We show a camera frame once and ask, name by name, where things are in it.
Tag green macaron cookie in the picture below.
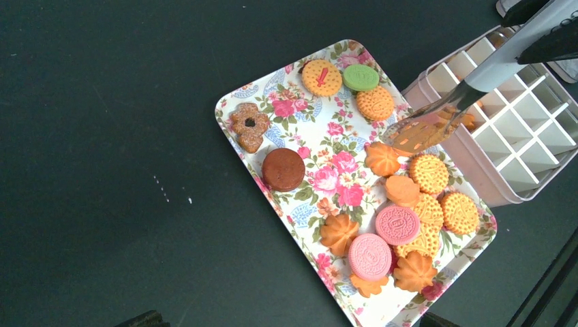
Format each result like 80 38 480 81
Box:
343 64 380 91

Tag orange swirl cookie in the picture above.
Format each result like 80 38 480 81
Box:
365 142 401 177

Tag pink divided cookie tin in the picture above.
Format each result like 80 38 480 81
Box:
401 25 578 208

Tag brown flower cookie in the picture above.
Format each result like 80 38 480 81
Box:
230 103 269 153

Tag metal tongs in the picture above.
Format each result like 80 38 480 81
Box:
382 0 571 154

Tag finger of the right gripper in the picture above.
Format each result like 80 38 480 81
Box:
517 17 577 64
500 0 549 27

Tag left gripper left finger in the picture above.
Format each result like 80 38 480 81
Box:
115 310 171 327

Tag floral cookie tray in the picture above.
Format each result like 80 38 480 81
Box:
215 58 497 326

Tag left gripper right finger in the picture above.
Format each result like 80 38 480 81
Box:
419 313 461 327

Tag white pink sandwich cookie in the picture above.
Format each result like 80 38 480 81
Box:
348 234 392 281

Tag yellow cracker with red mark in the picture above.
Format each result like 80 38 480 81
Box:
302 59 342 97

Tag dark brown round cookie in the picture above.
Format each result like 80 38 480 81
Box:
262 148 305 191

